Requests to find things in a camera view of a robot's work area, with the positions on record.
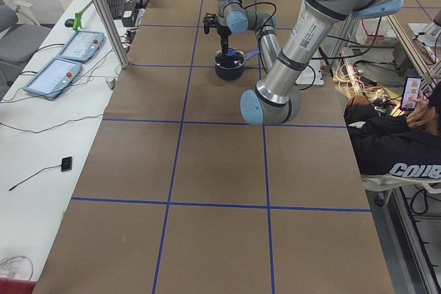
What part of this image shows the lower blue teach pendant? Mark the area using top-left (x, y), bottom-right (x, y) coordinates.
top-left (23, 57), bottom-right (83, 100)

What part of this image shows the person's hand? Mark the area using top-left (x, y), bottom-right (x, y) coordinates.
top-left (406, 92), bottom-right (430, 131)

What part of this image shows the aluminium frame post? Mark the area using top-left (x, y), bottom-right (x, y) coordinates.
top-left (92, 0), bottom-right (129, 68)

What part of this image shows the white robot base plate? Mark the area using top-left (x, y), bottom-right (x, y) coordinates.
top-left (296, 60), bottom-right (324, 85)

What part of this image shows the brown table mat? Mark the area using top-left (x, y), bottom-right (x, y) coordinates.
top-left (35, 0), bottom-right (393, 293)

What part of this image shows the upper blue teach pendant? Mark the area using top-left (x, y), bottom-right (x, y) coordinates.
top-left (57, 30), bottom-right (105, 63)

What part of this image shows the seated person black hoodie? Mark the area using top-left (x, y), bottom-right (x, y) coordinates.
top-left (344, 84), bottom-right (440, 180)

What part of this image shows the glass lid purple knob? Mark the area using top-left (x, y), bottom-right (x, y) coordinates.
top-left (214, 49), bottom-right (245, 69)

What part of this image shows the black cable on white table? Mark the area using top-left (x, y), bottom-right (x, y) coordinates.
top-left (0, 99), bottom-right (104, 134)

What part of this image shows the dark blue saucepan purple handle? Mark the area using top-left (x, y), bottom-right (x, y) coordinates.
top-left (214, 48), bottom-right (259, 81)

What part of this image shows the grey office chair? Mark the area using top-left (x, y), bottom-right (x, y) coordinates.
top-left (1, 0), bottom-right (51, 86)

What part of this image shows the small black device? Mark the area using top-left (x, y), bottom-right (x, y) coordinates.
top-left (61, 156), bottom-right (73, 172)

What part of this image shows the green clamp tool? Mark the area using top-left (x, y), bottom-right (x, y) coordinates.
top-left (64, 11), bottom-right (83, 30)

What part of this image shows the blue teach pendant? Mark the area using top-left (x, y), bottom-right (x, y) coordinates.
top-left (57, 30), bottom-right (105, 63)
top-left (23, 57), bottom-right (83, 100)

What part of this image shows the black keyboard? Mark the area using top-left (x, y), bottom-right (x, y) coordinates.
top-left (106, 0), bottom-right (125, 19)

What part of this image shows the smartphone orange screen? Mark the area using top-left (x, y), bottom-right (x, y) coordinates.
top-left (400, 76), bottom-right (422, 112)

